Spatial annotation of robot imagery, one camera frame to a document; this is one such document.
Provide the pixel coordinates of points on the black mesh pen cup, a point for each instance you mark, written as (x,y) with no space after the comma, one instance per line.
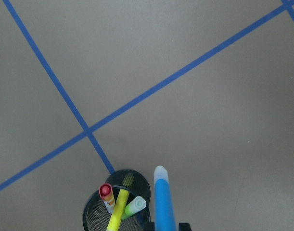
(95,215)

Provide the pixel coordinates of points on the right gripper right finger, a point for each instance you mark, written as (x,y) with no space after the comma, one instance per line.
(184,227)

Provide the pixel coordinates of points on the blue marker pen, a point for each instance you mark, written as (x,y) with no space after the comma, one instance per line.
(164,212)

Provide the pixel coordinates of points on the green marker pen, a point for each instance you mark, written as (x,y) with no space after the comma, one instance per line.
(134,207)

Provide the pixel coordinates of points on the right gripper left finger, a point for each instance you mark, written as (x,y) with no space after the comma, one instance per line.
(149,226)

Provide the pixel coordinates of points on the red marker pen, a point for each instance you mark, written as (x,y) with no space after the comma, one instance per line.
(107,196)

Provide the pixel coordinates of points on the yellow highlighter pen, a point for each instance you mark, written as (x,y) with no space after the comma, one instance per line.
(115,219)

